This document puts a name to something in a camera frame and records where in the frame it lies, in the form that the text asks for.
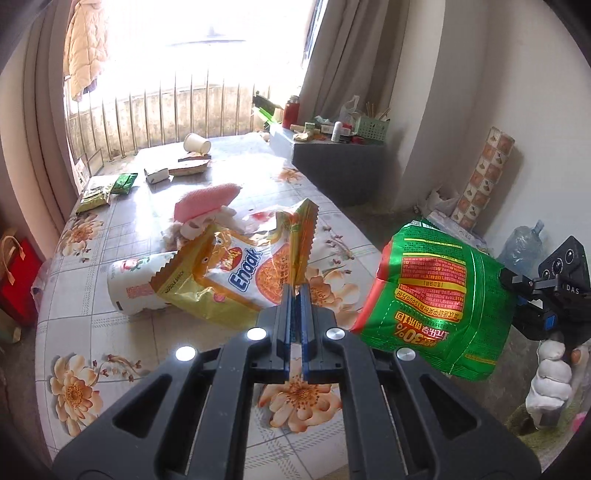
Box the green snack bag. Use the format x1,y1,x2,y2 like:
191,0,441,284
351,220,517,381

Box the yellow Enaak snack bag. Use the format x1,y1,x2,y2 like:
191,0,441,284
150,199,318,330

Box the white cloth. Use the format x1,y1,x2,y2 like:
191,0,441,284
162,206,236,251

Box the pink knitted sponge cloth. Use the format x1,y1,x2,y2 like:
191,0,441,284
173,183,242,223

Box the white gloved right hand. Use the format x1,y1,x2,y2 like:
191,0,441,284
525,339,590,429

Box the blue water jug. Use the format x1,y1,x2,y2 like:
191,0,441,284
496,220,544,278

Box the floral tablecloth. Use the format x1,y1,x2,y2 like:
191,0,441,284
36,134,381,479

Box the toilet paper roll pack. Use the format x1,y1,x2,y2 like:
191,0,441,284
426,210,490,254

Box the patterned rolled mat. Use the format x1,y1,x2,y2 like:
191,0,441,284
451,127,515,231

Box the white plastic bag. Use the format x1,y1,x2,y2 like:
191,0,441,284
418,185,460,217

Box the white paper cup container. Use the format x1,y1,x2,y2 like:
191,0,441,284
107,252,174,315

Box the red clear plastic wrapper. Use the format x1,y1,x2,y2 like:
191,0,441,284
236,209,288,236

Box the dark grey cabinet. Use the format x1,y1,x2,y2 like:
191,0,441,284
270,124,386,207

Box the red gift bag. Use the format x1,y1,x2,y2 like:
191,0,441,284
1,235,42,328

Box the green plastic basket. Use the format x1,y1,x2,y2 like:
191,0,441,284
353,116,390,142

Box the green yellow snack packet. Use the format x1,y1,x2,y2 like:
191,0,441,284
75,184,112,215

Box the small green packet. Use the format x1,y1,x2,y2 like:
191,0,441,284
111,173,138,195

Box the small white carton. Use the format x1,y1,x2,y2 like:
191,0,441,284
144,167,170,185

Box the white bottle on cabinet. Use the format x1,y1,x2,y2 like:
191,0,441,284
331,121,342,143

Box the white paper cup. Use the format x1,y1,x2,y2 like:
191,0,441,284
183,133,211,155

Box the grey curtain left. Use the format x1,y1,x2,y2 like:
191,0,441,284
1,1,78,259

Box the grey curtain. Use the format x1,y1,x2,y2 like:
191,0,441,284
298,0,411,123
1,1,78,259

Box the grey curtain right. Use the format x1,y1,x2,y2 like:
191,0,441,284
298,0,411,123

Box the red thermos bottle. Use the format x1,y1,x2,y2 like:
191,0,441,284
281,95,300,129

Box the beige quilted jacket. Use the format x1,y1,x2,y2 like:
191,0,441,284
63,1,108,101

